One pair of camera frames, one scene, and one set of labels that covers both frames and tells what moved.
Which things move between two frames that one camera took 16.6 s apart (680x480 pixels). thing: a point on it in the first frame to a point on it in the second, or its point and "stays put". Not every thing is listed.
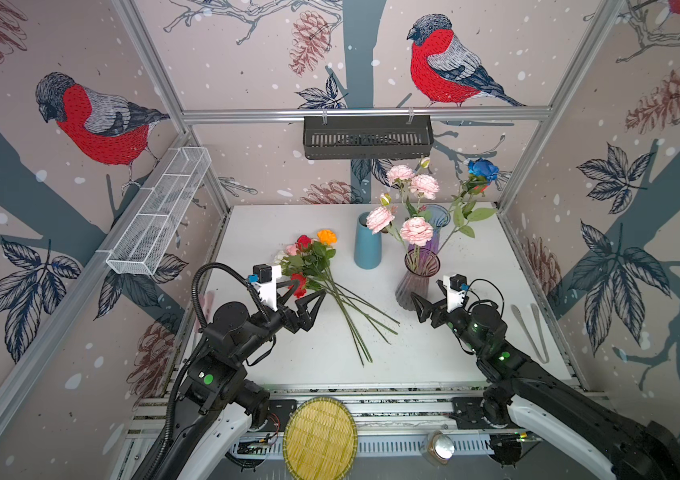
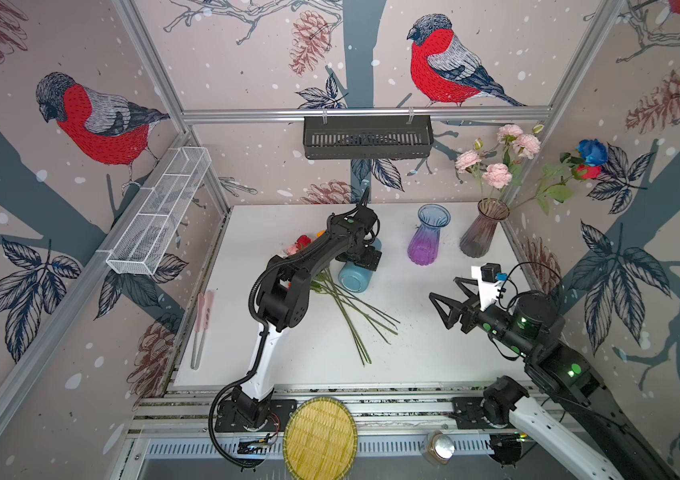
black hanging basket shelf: x=368 y=136 stays put
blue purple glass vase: x=439 y=218 stays put
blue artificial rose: x=481 y=173 to x=593 y=152
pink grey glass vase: x=420 y=264 to x=476 y=239
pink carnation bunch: x=413 y=185 to x=516 y=144
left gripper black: x=303 y=319 to x=367 y=261
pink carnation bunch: x=415 y=232 to x=492 y=175
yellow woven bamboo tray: x=320 y=440 stays put
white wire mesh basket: x=150 y=229 stays put
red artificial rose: x=463 y=209 to x=552 y=183
